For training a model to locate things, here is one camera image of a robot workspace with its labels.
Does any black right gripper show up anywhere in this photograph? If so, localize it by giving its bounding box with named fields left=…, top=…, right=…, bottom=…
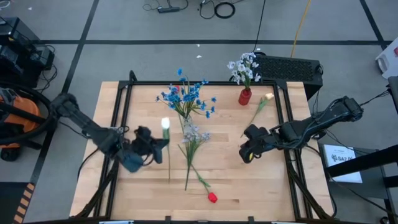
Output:
left=238, top=123, right=280, bottom=164

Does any black vacuum hose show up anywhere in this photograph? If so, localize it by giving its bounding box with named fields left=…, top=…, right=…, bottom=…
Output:
left=0, top=80, right=60, bottom=147

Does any black side cart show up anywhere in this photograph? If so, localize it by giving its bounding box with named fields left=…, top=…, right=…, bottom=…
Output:
left=318, top=143, right=398, bottom=224

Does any blue artificial flower bunch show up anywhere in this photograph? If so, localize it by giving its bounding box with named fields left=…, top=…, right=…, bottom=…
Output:
left=154, top=68, right=218, bottom=125

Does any orange vacuum cleaner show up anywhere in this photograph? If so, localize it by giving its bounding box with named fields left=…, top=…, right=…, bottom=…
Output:
left=0, top=86, right=43, bottom=162

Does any white box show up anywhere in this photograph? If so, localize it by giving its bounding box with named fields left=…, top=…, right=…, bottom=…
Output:
left=375, top=37, right=398, bottom=80

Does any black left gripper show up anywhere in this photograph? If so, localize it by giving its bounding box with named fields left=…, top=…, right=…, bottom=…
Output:
left=132, top=125, right=170, bottom=165

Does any white artificial tulip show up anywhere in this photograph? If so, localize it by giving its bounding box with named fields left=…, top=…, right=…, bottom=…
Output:
left=160, top=117, right=172, bottom=183

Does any coiled black cable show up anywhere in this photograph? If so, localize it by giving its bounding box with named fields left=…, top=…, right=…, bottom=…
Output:
left=198, top=0, right=236, bottom=20

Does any long black cable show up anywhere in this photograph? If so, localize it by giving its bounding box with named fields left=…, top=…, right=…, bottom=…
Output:
left=251, top=0, right=267, bottom=54

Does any black mesh computer case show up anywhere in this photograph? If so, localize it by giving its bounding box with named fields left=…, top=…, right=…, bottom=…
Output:
left=253, top=53, right=324, bottom=101

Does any black metal table frame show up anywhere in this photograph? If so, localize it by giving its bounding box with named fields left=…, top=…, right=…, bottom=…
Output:
left=74, top=70, right=338, bottom=222

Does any red ribbed glass vase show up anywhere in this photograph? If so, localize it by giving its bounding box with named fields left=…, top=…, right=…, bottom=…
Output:
left=238, top=88, right=252, bottom=106

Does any white printed booklet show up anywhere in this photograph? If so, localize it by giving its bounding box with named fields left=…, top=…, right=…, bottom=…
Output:
left=323, top=144, right=364, bottom=184

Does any white artificial flower bunch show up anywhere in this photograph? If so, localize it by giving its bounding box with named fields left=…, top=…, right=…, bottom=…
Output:
left=177, top=123, right=212, bottom=192
left=226, top=52, right=262, bottom=91

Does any cream artificial tulip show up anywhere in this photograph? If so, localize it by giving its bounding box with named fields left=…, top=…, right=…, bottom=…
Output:
left=239, top=92, right=275, bottom=138

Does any black equipment stack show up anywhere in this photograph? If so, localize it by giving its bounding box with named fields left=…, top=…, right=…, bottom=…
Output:
left=0, top=16, right=56, bottom=88

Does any yellow cable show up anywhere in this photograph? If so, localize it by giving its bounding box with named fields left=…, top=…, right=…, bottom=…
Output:
left=290, top=0, right=313, bottom=58

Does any black power strip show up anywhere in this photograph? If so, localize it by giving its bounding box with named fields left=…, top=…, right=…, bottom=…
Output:
left=157, top=6, right=181, bottom=14

